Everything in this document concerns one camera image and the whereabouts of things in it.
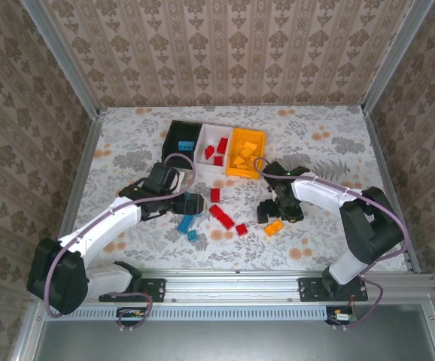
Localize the aluminium frame post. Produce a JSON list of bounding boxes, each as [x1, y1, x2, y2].
[[20, 0, 102, 118], [362, 0, 435, 114]]

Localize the yellow plastic bin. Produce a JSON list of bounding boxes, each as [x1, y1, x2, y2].
[[225, 127, 267, 180]]

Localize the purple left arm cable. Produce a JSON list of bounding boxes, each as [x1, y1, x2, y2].
[[44, 152, 198, 332]]

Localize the small connector board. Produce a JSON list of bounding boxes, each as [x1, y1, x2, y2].
[[325, 306, 357, 325], [116, 307, 147, 325]]

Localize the slotted grey cable duct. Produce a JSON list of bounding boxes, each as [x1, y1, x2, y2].
[[44, 304, 330, 321]]

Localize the aluminium mounting rail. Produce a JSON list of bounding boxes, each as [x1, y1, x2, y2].
[[32, 268, 435, 304]]

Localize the floral tablecloth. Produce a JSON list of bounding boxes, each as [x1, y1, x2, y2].
[[61, 105, 410, 272]]

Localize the white plastic bin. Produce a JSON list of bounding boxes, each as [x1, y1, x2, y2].
[[194, 123, 233, 174]]

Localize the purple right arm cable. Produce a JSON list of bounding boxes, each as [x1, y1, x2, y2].
[[254, 156, 409, 332]]

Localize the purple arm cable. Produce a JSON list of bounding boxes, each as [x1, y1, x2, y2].
[[44, 152, 198, 332], [254, 156, 409, 332]]

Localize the grey metal panel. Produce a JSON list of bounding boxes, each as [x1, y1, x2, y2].
[[32, 319, 435, 361]]

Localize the black plastic bin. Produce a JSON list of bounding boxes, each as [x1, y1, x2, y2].
[[161, 120, 203, 172]]

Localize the aluminium side rail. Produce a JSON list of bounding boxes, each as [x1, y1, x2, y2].
[[47, 108, 108, 274], [362, 108, 422, 272]]

